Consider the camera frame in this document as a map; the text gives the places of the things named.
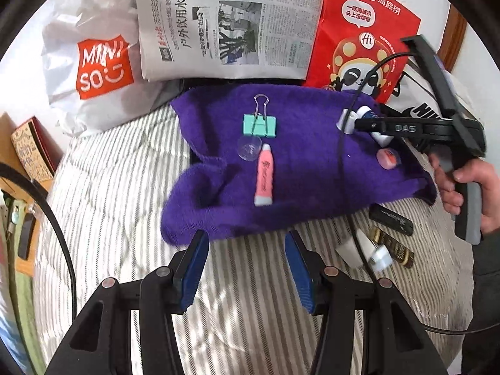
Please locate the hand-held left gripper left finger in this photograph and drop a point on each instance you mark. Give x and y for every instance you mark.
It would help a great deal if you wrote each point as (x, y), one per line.
(193, 273)

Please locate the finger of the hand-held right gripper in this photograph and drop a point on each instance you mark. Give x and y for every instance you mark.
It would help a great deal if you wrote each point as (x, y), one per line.
(402, 127)
(437, 74)

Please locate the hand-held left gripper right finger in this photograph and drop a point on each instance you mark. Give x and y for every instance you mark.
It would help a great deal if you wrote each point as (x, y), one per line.
(300, 277)

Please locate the small pink jar blue lid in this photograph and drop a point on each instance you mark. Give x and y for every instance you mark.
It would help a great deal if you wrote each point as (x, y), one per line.
(386, 158)

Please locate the white bottle blue label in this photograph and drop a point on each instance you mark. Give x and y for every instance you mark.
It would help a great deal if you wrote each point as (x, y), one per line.
(346, 119)

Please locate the purple towel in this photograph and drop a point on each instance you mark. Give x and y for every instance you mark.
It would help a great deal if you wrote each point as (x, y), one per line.
(304, 172)

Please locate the pink tube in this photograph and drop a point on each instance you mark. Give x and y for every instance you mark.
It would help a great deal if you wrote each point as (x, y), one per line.
(264, 175)

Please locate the clear plastic cap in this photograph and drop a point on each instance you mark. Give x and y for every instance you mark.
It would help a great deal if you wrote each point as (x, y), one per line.
(250, 149)

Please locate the green binder clip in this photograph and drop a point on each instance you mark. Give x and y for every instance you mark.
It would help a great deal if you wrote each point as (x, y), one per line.
(259, 125)

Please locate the person's right forearm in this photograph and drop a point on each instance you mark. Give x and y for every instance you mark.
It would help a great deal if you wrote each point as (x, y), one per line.
(486, 281)

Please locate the person's right hand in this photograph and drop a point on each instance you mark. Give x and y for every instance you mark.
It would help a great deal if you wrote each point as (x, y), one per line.
(488, 187)

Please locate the white waist bag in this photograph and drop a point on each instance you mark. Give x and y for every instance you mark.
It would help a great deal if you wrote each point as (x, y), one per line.
(420, 93)

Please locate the white charger plug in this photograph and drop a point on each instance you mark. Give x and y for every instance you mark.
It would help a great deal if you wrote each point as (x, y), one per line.
(381, 259)

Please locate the red paper bag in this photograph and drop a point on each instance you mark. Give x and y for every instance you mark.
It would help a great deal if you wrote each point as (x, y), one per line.
(351, 47)

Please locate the black flat stick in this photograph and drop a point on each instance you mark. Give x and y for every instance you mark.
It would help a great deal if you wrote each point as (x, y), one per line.
(390, 218)

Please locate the black and gold tube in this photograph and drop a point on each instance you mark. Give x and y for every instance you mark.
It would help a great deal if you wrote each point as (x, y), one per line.
(396, 249)

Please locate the striped bed quilt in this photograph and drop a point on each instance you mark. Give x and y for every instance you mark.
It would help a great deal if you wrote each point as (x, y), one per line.
(117, 203)

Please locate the newspaper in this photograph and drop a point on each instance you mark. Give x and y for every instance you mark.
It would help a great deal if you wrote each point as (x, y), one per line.
(234, 27)

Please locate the brown patterned box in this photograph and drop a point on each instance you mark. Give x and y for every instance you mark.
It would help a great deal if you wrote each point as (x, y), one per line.
(27, 144)

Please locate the white plastic bag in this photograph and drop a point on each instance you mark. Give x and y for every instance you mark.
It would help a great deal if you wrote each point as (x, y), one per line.
(78, 27)

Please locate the brown wooden frame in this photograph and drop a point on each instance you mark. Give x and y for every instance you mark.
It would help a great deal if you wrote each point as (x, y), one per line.
(455, 35)

